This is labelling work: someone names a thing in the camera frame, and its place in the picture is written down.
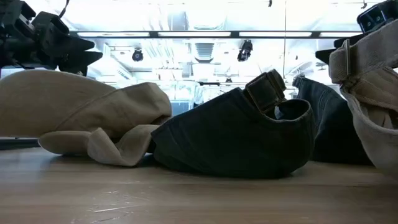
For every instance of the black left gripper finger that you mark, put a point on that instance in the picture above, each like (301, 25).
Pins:
(81, 45)
(81, 60)

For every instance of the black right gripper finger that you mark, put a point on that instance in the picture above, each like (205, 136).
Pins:
(324, 55)
(345, 40)

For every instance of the navy blue cap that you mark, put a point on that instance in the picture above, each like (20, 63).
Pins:
(335, 124)

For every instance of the black ceiling spotlight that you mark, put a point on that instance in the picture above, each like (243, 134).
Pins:
(137, 55)
(245, 50)

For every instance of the black horizontal background bar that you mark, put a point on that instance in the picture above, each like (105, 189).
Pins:
(211, 83)

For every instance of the black table edge rail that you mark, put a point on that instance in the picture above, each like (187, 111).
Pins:
(18, 143)

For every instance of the black overhead frame bar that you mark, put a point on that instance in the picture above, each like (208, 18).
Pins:
(192, 34)

